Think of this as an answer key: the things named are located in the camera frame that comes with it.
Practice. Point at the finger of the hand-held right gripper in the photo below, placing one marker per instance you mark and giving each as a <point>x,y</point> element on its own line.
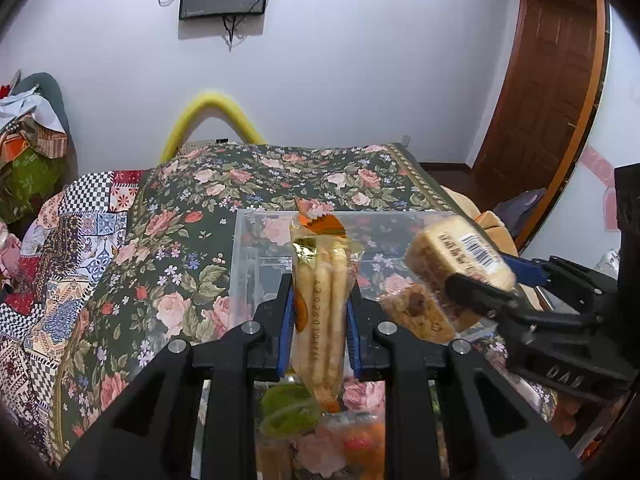
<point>475,295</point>
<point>525,269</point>

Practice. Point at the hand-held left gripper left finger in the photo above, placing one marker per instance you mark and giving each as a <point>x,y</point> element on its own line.
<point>286,330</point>

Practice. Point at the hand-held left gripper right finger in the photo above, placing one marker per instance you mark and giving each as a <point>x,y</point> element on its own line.
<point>354,330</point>

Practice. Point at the cake packet with barcode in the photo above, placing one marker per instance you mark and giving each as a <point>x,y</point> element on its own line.
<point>450,255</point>

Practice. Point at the breadstick snack packet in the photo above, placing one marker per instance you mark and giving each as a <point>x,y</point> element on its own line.
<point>320,280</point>

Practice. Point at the clear plastic container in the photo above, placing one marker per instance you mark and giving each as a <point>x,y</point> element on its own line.
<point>260,260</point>

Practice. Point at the beige cushion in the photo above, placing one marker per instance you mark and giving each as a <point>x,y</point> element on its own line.
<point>495,225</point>

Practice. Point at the grey cloth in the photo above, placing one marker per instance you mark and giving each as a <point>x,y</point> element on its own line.
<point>520,210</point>

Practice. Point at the green jelly cup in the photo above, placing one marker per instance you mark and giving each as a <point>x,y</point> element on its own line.
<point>290,410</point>

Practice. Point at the white plastic bag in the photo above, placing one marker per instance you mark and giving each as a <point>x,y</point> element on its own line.
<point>607,262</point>

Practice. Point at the orange snack packet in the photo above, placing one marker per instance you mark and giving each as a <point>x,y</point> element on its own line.
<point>355,440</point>

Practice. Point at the floral tablecloth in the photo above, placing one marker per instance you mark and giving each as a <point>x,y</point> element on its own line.
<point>200,200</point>

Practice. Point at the brown wooden door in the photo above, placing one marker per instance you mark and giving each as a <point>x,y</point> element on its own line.
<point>545,85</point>

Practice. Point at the white wardrobe sliding door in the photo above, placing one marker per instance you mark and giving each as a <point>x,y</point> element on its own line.
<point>620,110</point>

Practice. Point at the white power strip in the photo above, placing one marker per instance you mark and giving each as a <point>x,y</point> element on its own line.
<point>200,144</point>

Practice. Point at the patchwork blanket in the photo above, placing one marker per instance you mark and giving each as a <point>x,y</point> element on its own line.
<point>75,240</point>

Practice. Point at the yellow foam tube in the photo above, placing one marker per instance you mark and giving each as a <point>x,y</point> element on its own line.
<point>215,100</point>

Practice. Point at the pink doll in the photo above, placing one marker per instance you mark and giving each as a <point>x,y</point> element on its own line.
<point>7,255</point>

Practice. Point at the pile of clothes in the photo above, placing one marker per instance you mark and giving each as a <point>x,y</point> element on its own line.
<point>30,150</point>

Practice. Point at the grey chair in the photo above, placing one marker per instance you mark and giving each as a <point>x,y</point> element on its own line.
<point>50,90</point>

